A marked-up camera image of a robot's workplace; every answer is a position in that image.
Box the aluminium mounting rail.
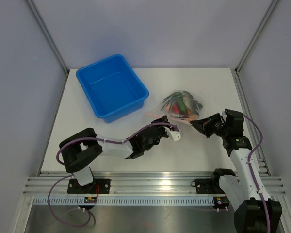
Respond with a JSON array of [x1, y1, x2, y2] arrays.
[[23, 171, 287, 196]]

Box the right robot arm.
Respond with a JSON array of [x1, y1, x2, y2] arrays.
[[190, 109, 282, 233]]

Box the left aluminium frame post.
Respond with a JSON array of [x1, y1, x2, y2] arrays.
[[24, 0, 69, 76]]

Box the orange toy food piece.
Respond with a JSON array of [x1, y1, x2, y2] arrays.
[[184, 110, 200, 121]]

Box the white slotted cable duct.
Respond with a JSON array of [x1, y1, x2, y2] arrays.
[[33, 196, 214, 206]]

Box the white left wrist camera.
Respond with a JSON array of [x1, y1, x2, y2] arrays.
[[164, 127, 183, 142]]

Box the right aluminium frame post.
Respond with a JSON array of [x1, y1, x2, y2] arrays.
[[235, 0, 281, 75]]

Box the blue plastic bin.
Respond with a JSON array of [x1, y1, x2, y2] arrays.
[[76, 54, 149, 123]]

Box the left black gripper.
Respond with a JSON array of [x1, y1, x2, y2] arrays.
[[144, 116, 172, 151]]

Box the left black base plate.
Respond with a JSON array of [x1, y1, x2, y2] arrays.
[[67, 178, 111, 194]]

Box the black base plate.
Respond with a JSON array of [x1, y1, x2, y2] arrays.
[[190, 178, 224, 194], [67, 178, 111, 194]]

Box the red toy chili pepper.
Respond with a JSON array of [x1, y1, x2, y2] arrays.
[[172, 102, 182, 114]]

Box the aluminium frame post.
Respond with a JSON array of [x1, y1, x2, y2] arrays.
[[235, 0, 281, 75], [24, 0, 69, 76]]

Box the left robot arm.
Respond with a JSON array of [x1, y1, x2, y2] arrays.
[[56, 116, 179, 193]]

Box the right small circuit board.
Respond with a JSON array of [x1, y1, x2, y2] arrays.
[[215, 197, 229, 205]]

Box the clear zip top bag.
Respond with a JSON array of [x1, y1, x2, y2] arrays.
[[146, 90, 204, 124]]

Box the green toy scallion strands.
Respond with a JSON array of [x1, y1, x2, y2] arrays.
[[161, 91, 183, 109]]

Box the grey toy fish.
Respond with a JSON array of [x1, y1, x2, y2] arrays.
[[182, 91, 200, 112]]

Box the small circuit board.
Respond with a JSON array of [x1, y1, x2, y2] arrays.
[[84, 197, 97, 204], [215, 197, 229, 205]]

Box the left small circuit board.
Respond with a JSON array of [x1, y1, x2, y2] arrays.
[[84, 197, 97, 204]]

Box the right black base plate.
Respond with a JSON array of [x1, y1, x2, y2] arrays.
[[190, 178, 224, 194]]

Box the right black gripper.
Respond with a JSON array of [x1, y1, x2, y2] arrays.
[[190, 113, 230, 138]]

